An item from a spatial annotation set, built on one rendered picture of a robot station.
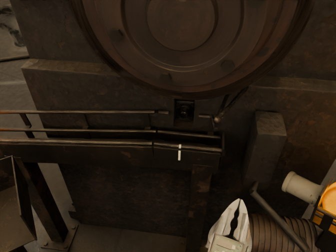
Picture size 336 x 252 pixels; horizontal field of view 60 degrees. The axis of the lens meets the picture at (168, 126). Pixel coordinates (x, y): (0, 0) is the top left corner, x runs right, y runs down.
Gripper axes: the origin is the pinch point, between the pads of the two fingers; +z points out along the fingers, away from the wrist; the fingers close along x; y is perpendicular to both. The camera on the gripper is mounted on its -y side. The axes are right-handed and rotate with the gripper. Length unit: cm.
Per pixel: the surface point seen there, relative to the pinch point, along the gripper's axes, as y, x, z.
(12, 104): -96, 168, 46
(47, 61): 5, 63, 22
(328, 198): -8.2, -20.0, 10.8
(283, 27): 25.9, 0.9, 27.8
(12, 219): -8, 55, -20
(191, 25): 31.9, 15.4, 18.1
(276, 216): -20.0, -11.0, 6.1
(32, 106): -97, 153, 50
